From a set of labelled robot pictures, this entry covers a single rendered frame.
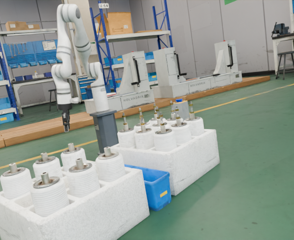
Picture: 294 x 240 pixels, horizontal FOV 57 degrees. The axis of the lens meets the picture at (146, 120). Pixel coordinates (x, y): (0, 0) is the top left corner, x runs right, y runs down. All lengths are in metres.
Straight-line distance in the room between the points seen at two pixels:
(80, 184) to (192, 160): 0.55
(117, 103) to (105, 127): 1.72
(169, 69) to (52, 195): 3.37
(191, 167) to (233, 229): 0.39
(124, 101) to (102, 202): 2.74
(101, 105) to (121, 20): 5.08
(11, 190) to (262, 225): 0.82
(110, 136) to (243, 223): 1.12
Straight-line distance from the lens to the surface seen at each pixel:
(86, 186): 0.88
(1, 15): 9.88
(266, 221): 0.98
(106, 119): 1.81
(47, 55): 7.35
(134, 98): 3.61
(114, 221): 0.94
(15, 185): 1.04
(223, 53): 4.94
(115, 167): 0.94
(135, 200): 0.99
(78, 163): 0.90
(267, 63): 6.82
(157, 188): 1.05
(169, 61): 4.03
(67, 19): 1.58
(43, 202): 0.83
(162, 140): 1.15
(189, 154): 1.21
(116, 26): 6.68
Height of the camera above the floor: 0.52
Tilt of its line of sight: 10 degrees down
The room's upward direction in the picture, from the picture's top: 9 degrees counter-clockwise
